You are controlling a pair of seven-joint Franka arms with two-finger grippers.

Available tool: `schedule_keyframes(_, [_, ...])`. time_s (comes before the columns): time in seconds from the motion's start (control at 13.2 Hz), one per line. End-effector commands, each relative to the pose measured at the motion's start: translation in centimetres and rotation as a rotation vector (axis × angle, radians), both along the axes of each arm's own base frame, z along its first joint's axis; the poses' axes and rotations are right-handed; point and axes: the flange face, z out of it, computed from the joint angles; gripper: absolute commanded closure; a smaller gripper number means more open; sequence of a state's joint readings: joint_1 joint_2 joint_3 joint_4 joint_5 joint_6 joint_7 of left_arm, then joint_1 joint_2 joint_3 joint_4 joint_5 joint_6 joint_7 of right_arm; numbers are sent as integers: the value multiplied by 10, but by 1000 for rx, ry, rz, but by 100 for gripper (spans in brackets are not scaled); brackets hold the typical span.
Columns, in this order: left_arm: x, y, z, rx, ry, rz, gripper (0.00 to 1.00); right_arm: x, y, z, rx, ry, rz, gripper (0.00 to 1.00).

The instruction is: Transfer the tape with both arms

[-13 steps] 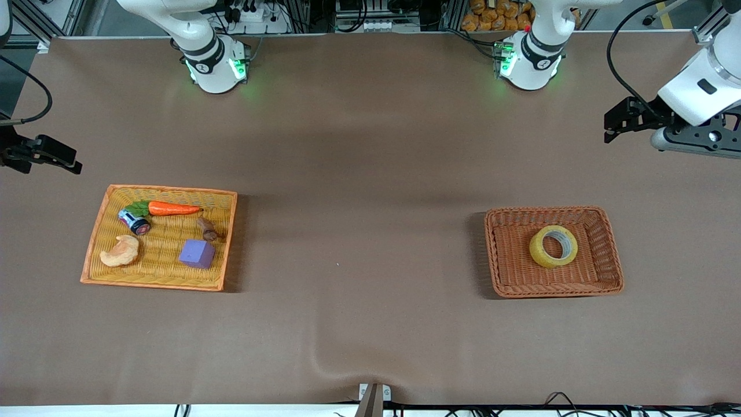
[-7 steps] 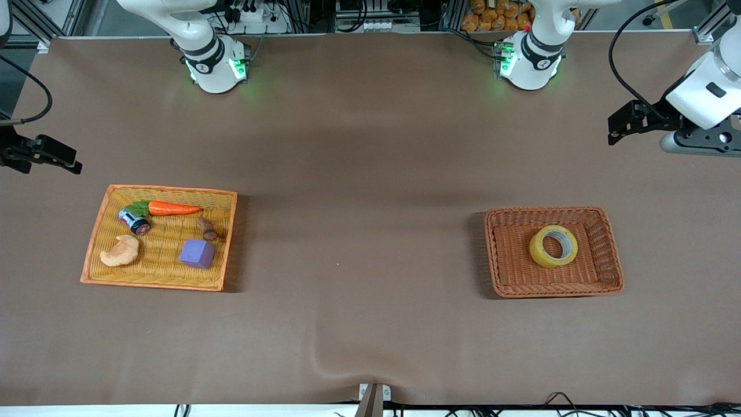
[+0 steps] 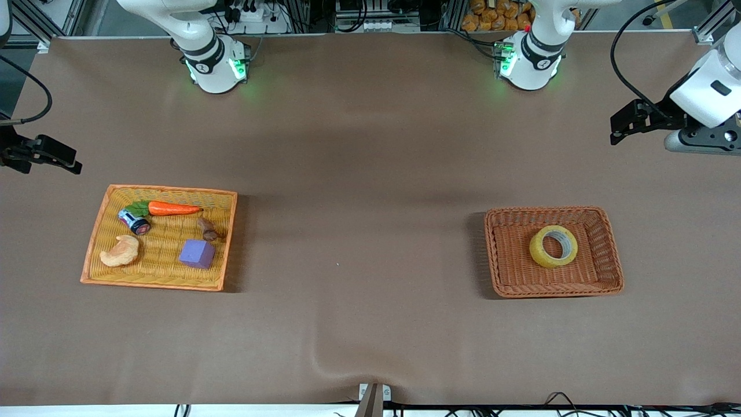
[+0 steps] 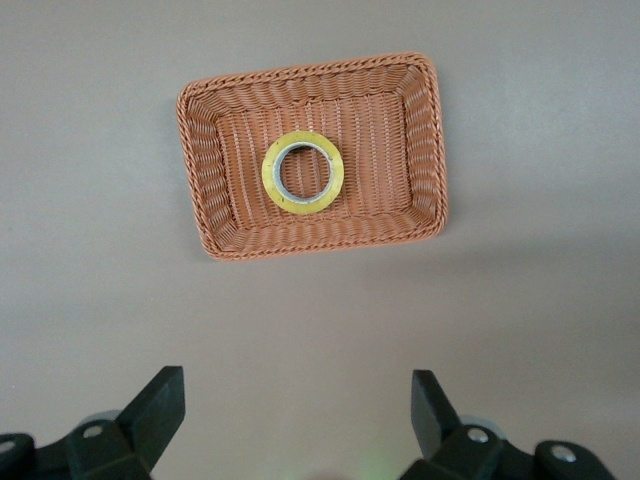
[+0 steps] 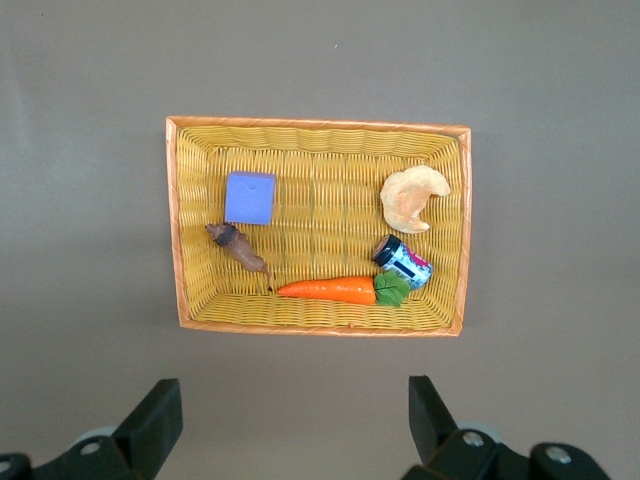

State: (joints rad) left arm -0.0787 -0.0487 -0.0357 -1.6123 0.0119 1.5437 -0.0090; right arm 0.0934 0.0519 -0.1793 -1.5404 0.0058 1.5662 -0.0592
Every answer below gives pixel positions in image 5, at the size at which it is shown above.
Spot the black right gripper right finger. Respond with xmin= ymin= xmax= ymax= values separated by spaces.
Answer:
xmin=399 ymin=374 xmax=609 ymax=480

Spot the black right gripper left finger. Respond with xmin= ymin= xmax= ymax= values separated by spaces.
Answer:
xmin=0 ymin=378 xmax=184 ymax=480

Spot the yellow wicker basket orange rim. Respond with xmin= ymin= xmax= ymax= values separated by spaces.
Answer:
xmin=164 ymin=115 xmax=473 ymax=338

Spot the small blue labelled jar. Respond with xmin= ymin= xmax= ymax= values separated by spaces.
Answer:
xmin=371 ymin=233 xmax=434 ymax=291

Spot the orange toy carrot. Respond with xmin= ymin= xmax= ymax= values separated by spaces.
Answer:
xmin=276 ymin=270 xmax=412 ymax=308

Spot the brown toy root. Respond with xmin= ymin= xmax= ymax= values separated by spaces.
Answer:
xmin=205 ymin=222 xmax=276 ymax=293

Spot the toy croissant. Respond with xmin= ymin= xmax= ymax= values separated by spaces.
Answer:
xmin=379 ymin=164 xmax=451 ymax=235

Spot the purple foam block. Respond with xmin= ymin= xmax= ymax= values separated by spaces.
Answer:
xmin=223 ymin=170 xmax=278 ymax=227

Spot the brown table cover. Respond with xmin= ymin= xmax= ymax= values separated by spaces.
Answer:
xmin=0 ymin=0 xmax=640 ymax=480

